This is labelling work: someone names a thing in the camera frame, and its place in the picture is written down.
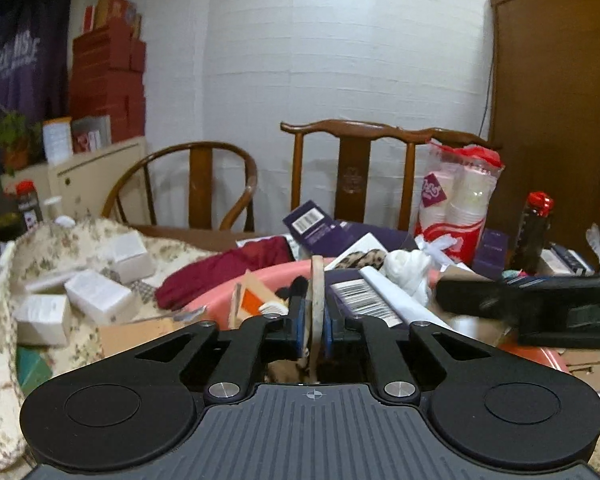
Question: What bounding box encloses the potted green plant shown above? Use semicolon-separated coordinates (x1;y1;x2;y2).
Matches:
0;110;42;171

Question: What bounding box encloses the brown cardboard piece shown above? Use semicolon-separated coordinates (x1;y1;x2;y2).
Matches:
97;310;216;357

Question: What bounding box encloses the white cardboard box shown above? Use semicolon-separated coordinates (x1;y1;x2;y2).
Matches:
112;232;156;283
65;270;136;323
15;294;73;346
25;271;78;295

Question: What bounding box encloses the white paper roll with barcode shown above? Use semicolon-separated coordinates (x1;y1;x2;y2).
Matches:
330;265;451;332

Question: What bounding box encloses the black fuzzy item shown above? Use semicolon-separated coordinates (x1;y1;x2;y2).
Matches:
275;276;311;302

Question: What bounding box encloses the dark bottle with red lid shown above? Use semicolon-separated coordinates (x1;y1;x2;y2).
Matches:
510;191;554;273

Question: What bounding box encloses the black cable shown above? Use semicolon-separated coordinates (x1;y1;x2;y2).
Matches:
479;0;497;137

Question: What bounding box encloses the round-backed wooden chair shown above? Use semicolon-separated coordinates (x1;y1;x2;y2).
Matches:
102;142;258;233

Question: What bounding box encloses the straight-backed wooden chair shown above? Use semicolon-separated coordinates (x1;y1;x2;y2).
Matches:
280;120;501;233

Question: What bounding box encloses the floral cloth covered desktop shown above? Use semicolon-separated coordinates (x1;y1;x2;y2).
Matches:
0;217;600;480

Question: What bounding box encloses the small jar with red cap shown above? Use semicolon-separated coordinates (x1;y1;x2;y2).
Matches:
15;180;44;231

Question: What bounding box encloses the small purple box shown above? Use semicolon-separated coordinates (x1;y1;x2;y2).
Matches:
472;230;511;281

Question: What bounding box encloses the wooden wardrobe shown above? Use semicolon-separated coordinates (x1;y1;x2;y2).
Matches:
489;0;600;246

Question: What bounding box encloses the purple hanging shirt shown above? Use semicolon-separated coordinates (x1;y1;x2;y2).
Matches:
0;0;73;173

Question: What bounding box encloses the sleeve of paper cups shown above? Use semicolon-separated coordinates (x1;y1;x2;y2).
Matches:
414;140;506;266

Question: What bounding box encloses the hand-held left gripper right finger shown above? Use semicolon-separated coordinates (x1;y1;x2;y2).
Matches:
323;296;487;405

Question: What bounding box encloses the pink plastic basin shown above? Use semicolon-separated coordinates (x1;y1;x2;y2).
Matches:
185;255;573;376

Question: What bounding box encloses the cream cabinet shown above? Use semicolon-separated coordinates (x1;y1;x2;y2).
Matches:
47;135;148;221

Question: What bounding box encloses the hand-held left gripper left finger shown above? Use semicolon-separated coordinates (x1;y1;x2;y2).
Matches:
134;296;311;405

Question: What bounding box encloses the stack of red boxes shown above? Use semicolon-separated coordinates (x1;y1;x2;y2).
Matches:
70;0;147;142

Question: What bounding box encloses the leopard print cloth item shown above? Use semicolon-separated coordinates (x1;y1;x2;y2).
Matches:
337;247;387;272

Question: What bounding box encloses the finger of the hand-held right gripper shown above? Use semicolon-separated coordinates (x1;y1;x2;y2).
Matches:
436;278;523;322

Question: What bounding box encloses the dark red cloth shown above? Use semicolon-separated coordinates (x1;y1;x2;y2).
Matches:
155;236;296;311

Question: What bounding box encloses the purple box with barcode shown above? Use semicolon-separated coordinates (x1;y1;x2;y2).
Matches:
282;201;351;256

